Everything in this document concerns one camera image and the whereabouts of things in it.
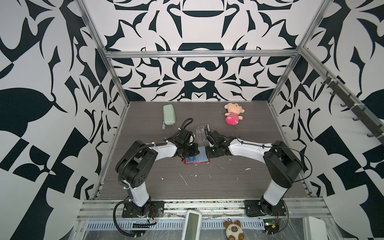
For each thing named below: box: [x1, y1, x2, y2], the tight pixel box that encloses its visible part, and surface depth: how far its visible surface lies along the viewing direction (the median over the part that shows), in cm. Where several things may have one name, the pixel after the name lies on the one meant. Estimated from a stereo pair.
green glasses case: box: [162, 104, 176, 130], surface depth 110 cm
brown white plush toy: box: [224, 220, 245, 240], surface depth 68 cm
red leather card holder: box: [183, 146, 211, 165], surface depth 91 cm
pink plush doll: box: [224, 102, 245, 126], surface depth 109 cm
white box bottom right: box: [302, 216, 329, 240], surface depth 69 cm
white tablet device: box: [181, 210, 202, 240], surface depth 68 cm
